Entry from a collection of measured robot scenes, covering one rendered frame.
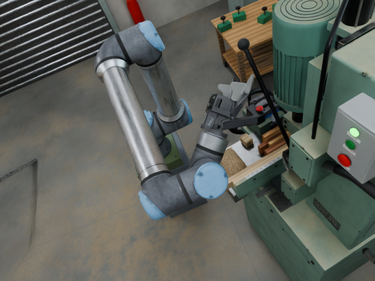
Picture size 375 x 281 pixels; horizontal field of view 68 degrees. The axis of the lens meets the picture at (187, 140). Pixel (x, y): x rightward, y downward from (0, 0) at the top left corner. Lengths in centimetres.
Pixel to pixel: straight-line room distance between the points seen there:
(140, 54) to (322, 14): 58
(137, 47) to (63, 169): 206
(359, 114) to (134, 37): 73
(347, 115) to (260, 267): 149
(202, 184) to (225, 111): 24
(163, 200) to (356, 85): 49
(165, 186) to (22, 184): 250
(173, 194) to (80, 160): 219
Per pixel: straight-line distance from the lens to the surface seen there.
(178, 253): 207
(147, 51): 104
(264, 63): 271
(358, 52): 65
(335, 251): 118
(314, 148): 75
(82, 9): 383
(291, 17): 78
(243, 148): 124
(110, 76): 97
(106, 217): 240
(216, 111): 83
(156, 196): 73
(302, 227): 119
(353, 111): 59
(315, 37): 77
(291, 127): 111
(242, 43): 84
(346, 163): 66
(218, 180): 72
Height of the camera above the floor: 192
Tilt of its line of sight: 50 degrees down
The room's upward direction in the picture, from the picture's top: 23 degrees counter-clockwise
